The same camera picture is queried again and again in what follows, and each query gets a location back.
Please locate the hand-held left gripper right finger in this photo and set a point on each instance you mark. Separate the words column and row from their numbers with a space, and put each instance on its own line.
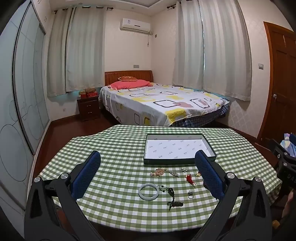
column 209, row 173

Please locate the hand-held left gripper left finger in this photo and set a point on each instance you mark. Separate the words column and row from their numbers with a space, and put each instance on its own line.
column 86, row 176

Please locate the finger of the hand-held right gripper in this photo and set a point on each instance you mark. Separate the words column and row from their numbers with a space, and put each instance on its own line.
column 278, row 147

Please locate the green box with white lining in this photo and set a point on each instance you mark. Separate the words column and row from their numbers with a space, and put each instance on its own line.
column 178, row 149

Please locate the white jade bangle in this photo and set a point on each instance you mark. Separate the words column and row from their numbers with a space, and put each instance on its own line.
column 141, row 194

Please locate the person's right hand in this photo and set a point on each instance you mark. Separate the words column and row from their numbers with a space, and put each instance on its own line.
column 290, row 204

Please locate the colourful bag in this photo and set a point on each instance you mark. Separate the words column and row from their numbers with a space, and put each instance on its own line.
column 289, row 143

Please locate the red knot pendant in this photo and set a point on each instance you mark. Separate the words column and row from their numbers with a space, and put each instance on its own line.
column 189, row 178

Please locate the small silver earrings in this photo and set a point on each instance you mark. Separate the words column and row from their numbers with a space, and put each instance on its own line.
column 183, row 169

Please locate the green checkered tablecloth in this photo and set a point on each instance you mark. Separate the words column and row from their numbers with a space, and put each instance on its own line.
column 115, row 157

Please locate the silver brooch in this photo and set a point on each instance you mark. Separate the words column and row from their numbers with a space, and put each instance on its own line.
column 174, row 173

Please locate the orange round object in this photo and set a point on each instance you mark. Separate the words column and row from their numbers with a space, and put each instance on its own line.
column 275, row 224

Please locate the metal door knob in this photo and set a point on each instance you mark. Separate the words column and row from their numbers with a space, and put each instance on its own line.
column 275, row 96

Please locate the blue plaid sheet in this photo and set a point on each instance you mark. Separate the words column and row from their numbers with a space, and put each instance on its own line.
column 203, row 118

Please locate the wooden door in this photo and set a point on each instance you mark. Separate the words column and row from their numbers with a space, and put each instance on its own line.
column 282, row 81

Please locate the dark wooden nightstand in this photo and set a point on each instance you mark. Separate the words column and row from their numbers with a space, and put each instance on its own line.
column 89, row 109

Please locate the red gift box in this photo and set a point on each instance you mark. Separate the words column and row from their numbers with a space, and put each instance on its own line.
column 92, row 94

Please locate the small patterned box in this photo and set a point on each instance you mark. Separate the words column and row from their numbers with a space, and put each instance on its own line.
column 82, row 94

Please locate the patterned white bedsheet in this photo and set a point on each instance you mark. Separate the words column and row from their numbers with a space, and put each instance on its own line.
column 161, row 102

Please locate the pink pillow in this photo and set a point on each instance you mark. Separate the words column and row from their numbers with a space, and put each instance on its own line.
column 129, row 84

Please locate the sliding glass wardrobe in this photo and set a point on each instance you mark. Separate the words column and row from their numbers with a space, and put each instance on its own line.
column 23, row 92

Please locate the red cushion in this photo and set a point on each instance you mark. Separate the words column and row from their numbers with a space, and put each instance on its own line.
column 127, row 78

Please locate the wide white curtain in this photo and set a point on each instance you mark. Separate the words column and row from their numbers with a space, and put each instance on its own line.
column 226, row 51
column 85, row 48

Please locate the wooden bed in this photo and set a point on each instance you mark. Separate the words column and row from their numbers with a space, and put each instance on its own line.
column 129, row 74

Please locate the narrow white curtain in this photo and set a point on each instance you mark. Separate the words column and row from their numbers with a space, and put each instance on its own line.
column 56, row 53
column 188, row 44

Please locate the white air conditioner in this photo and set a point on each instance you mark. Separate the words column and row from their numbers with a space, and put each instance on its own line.
column 135, row 25

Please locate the wall light switch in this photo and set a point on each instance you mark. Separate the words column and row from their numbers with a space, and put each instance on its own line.
column 261, row 66

